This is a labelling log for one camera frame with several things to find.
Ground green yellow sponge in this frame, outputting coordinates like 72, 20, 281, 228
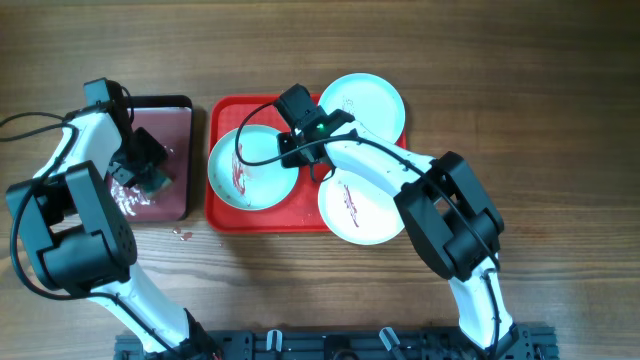
138, 169, 173, 198

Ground white plate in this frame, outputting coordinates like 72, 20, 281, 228
318, 169, 405, 246
319, 73, 406, 143
207, 125, 299, 211

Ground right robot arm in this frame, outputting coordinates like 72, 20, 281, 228
273, 84, 515, 358

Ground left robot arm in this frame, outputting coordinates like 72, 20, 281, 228
6, 78, 217, 359

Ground black tray with maroon liner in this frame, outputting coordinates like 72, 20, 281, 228
106, 95, 193, 223

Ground red plastic tray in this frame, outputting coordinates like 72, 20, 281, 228
204, 94, 328, 234

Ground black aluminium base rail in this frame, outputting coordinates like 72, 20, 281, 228
113, 325, 559, 360

